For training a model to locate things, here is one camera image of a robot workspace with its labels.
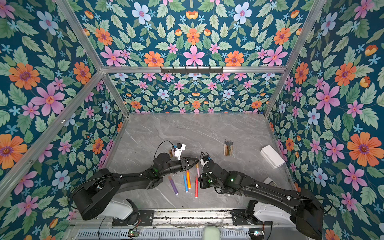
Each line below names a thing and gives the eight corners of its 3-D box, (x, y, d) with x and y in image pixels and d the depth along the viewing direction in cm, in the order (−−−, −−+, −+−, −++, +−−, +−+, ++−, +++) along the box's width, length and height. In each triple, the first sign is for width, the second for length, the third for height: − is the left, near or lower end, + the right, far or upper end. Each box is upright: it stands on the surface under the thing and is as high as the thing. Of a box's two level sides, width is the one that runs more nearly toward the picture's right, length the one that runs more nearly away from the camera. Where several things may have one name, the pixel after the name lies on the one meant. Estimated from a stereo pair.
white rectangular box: (274, 170, 92) (277, 167, 88) (258, 151, 101) (260, 147, 97) (282, 165, 94) (286, 162, 90) (266, 147, 103) (268, 143, 99)
